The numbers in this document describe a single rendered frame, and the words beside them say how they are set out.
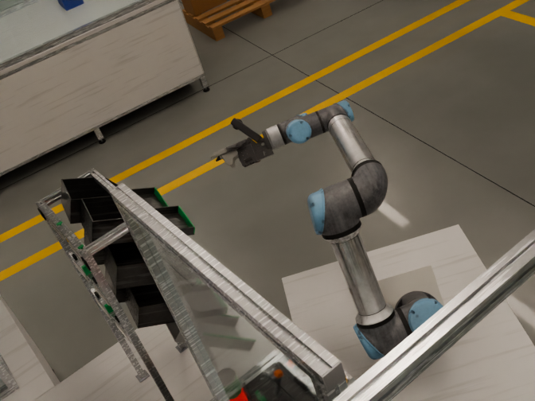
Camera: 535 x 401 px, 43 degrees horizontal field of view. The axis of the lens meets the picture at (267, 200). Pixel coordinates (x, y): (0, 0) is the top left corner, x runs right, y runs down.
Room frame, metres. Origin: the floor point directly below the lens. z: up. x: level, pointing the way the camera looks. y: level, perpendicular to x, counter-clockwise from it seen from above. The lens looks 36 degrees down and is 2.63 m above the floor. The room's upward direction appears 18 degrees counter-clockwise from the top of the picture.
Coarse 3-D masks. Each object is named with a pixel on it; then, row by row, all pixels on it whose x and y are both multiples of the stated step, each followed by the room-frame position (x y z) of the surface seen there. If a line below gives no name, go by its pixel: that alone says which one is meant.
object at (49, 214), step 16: (96, 176) 1.72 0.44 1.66; (48, 208) 1.63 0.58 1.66; (64, 224) 1.52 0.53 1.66; (64, 240) 1.67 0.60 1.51; (96, 272) 1.38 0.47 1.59; (96, 304) 1.67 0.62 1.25; (112, 304) 1.37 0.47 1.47; (112, 320) 1.67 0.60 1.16; (128, 320) 1.38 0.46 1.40; (128, 336) 1.38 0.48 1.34; (128, 352) 1.67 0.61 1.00; (144, 352) 1.38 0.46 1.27; (160, 384) 1.38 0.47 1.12
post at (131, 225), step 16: (128, 224) 1.05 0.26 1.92; (144, 240) 1.04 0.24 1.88; (144, 256) 1.05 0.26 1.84; (160, 272) 1.04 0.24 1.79; (160, 288) 1.05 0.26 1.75; (176, 304) 1.05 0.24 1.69; (176, 320) 1.05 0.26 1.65; (192, 352) 1.05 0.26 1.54; (208, 368) 1.05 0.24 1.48; (208, 384) 1.06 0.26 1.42
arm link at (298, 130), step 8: (312, 112) 1.91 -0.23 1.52; (296, 120) 1.88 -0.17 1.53; (304, 120) 1.88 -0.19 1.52; (312, 120) 1.87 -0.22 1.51; (288, 128) 1.87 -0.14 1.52; (296, 128) 1.85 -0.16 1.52; (304, 128) 1.85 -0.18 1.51; (312, 128) 1.86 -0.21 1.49; (320, 128) 1.86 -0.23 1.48; (288, 136) 1.86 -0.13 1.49; (296, 136) 1.84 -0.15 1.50; (304, 136) 1.84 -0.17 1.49; (312, 136) 1.86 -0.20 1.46
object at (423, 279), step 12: (396, 276) 1.56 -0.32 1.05; (408, 276) 1.55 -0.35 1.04; (420, 276) 1.54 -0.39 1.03; (432, 276) 1.53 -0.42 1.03; (384, 288) 1.55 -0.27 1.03; (396, 288) 1.54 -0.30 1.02; (408, 288) 1.53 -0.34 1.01; (420, 288) 1.52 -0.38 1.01; (432, 288) 1.51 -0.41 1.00; (396, 300) 1.51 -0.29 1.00
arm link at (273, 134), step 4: (268, 128) 1.99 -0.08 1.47; (272, 128) 1.98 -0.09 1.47; (276, 128) 1.97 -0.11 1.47; (268, 132) 1.97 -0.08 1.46; (272, 132) 1.96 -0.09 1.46; (276, 132) 1.96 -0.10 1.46; (268, 136) 1.96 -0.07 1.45; (272, 136) 1.95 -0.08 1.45; (276, 136) 1.95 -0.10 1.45; (280, 136) 1.95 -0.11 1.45; (272, 140) 1.95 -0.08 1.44; (276, 140) 1.95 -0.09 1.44; (280, 140) 1.95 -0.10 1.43; (272, 144) 1.95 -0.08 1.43; (276, 144) 1.95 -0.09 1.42; (280, 144) 1.95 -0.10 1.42; (284, 144) 1.95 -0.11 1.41; (272, 148) 1.97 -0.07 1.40; (276, 148) 1.96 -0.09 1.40
